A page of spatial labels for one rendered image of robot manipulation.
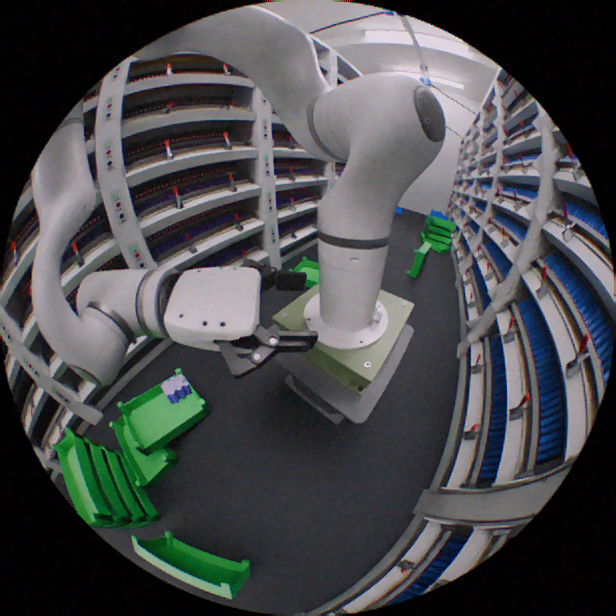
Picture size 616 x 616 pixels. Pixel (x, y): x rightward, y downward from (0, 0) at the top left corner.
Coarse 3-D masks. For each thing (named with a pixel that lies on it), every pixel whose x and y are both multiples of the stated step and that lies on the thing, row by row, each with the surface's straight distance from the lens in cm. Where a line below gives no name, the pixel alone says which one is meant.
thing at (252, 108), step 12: (252, 108) 109; (120, 120) 83; (144, 120) 83; (156, 120) 84; (168, 120) 86; (180, 120) 87; (192, 120) 89; (252, 120) 105; (120, 132) 82; (132, 132) 83
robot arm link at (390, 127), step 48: (336, 96) 25; (384, 96) 21; (432, 96) 24; (336, 144) 26; (384, 144) 20; (432, 144) 23; (336, 192) 24; (384, 192) 24; (336, 240) 26; (384, 240) 28
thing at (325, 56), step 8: (320, 56) 193; (328, 56) 189; (336, 64) 192; (328, 72) 180; (336, 72) 187; (328, 80) 176; (336, 80) 183; (312, 160) 165; (320, 160) 161; (320, 168) 161; (328, 168) 157; (328, 184) 158; (320, 192) 162
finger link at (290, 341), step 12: (288, 336) 17; (300, 336) 18; (312, 336) 18; (264, 348) 17; (276, 348) 18; (288, 348) 19; (300, 348) 19; (312, 348) 20; (252, 360) 17; (264, 360) 18
